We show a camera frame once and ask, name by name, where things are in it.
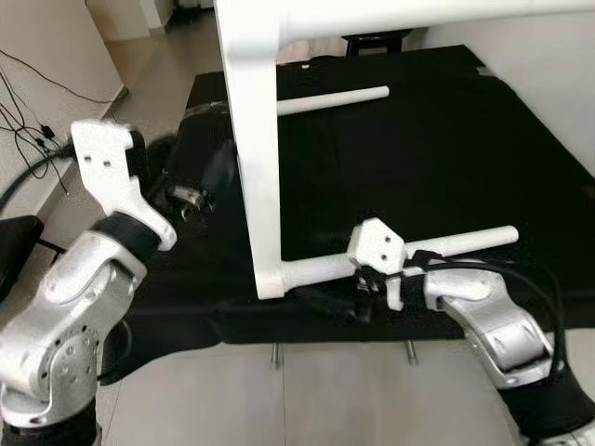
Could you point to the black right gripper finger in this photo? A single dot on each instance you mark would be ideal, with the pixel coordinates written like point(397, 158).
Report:
point(325, 302)

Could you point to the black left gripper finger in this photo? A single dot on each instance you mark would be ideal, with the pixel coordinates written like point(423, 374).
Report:
point(161, 151)
point(218, 167)

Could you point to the white plastic children table top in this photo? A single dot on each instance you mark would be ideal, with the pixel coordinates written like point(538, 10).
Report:
point(251, 139)

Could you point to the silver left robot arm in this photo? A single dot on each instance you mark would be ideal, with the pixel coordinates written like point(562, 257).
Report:
point(65, 307)

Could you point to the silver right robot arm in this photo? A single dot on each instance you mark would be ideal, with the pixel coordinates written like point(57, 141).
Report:
point(502, 334)

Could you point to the small black power adapter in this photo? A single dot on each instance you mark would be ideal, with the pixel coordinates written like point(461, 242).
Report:
point(43, 130)

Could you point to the black folding chair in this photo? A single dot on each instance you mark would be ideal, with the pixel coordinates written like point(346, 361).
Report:
point(17, 251)

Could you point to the black round stool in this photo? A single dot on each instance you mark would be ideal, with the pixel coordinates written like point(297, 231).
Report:
point(376, 42)

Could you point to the grey tape patch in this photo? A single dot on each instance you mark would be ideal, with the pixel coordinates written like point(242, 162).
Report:
point(484, 74)

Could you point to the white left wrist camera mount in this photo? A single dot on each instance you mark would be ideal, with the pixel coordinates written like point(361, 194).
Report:
point(102, 158)

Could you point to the grey metal table frame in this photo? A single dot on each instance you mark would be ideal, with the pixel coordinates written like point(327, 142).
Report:
point(410, 351)

